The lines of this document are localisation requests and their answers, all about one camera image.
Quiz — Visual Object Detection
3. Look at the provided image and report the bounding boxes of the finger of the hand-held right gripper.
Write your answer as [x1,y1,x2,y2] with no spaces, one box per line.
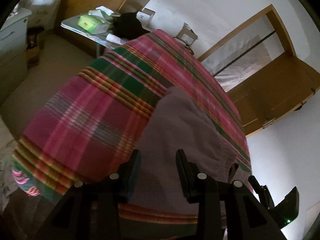
[248,175,263,198]

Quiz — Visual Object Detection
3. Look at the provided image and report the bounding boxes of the white bottle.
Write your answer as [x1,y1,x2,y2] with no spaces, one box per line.
[106,34,125,44]

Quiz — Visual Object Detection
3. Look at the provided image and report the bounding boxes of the green tissue pack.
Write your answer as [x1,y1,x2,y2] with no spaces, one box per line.
[88,9,113,22]
[78,15,112,34]

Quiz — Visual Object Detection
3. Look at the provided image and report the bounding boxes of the plaid bed blanket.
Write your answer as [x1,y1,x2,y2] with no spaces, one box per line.
[11,29,253,227]

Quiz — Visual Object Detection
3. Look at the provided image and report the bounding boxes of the white side table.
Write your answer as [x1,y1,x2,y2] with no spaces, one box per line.
[61,16,123,58]

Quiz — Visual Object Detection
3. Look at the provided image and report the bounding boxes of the wooden door frame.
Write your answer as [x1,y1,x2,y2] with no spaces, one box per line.
[197,4,297,63]

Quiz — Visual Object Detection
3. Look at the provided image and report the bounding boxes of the brown cardboard box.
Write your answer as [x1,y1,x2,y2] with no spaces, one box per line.
[175,22,198,46]

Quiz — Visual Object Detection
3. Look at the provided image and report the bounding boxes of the black bag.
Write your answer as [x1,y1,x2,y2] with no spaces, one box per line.
[111,11,150,40]

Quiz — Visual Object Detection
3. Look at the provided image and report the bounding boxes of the floral bed sheet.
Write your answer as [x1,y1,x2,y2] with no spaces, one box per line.
[0,122,42,213]

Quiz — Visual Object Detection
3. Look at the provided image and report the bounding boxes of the wooden door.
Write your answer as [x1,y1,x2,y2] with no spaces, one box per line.
[226,54,320,138]

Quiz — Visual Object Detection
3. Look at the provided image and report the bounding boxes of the small white box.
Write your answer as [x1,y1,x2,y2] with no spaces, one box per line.
[137,7,156,29]

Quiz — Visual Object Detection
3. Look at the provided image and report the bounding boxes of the mauve fleece garment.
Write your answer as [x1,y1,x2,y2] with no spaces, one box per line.
[130,86,253,215]

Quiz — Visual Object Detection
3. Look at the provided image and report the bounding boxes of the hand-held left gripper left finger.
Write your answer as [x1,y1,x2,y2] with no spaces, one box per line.
[44,149,142,240]

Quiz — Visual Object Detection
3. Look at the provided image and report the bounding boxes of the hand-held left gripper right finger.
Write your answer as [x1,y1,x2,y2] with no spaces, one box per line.
[176,149,288,240]

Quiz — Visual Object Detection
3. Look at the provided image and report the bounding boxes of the white drawer cabinet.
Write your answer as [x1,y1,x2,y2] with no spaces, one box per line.
[0,7,33,105]

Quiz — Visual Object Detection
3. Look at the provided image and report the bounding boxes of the yellow patterned bag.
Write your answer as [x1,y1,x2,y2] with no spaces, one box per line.
[26,27,45,68]

